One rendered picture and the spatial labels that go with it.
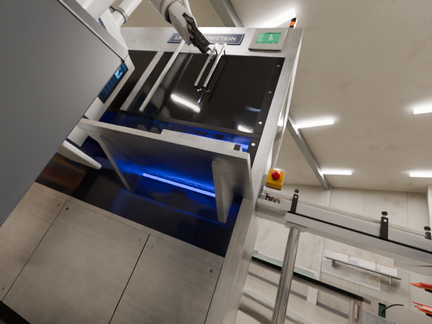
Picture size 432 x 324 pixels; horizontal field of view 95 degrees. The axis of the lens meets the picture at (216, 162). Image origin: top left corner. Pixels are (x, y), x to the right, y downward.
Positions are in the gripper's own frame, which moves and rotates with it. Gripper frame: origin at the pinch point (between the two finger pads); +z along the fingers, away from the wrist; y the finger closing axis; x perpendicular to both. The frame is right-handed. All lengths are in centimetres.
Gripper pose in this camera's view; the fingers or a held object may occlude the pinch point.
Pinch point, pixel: (202, 44)
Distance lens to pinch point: 81.2
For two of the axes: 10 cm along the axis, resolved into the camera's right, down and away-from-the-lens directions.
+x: 7.6, -6.5, 0.4
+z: 6.5, 7.6, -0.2
